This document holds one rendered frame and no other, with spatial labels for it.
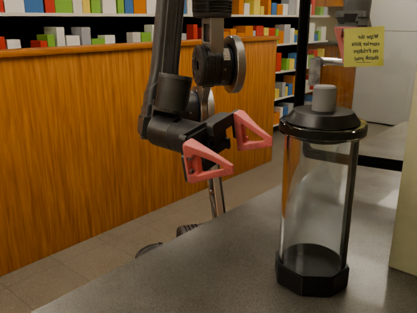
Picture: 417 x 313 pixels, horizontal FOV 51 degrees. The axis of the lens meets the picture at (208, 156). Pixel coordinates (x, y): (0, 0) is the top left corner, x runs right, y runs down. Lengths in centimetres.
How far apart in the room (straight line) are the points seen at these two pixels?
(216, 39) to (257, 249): 92
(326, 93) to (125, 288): 37
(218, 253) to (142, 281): 13
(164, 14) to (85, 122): 181
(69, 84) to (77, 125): 24
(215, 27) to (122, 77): 131
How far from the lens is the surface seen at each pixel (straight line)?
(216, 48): 149
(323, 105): 55
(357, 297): 63
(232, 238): 74
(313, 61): 94
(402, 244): 69
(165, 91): 72
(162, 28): 83
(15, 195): 247
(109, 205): 283
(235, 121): 71
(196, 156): 63
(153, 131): 74
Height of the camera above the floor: 129
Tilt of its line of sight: 18 degrees down
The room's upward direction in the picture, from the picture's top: straight up
